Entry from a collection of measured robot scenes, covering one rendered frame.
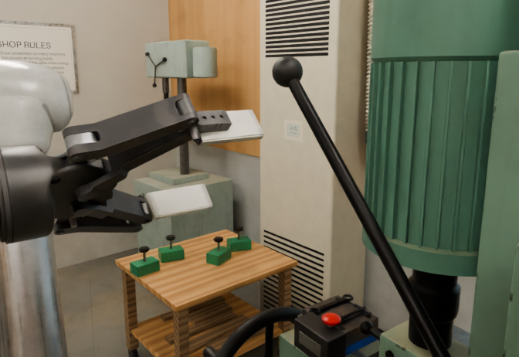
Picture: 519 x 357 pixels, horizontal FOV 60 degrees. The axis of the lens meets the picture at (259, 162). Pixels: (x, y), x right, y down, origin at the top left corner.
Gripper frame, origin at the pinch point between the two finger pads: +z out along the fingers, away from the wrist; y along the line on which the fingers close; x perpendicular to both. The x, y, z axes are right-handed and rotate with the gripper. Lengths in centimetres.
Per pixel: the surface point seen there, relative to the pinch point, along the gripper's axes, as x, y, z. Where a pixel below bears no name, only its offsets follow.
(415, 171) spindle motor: -8.4, 8.2, 15.9
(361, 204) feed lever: -9.5, 5.5, 9.5
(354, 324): -18.5, -25.7, 28.1
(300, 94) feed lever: 4.3, 5.5, 9.5
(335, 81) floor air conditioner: 75, -75, 120
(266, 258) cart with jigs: 26, -144, 95
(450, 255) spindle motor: -16.9, 5.5, 17.3
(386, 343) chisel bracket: -22.3, -12.3, 20.3
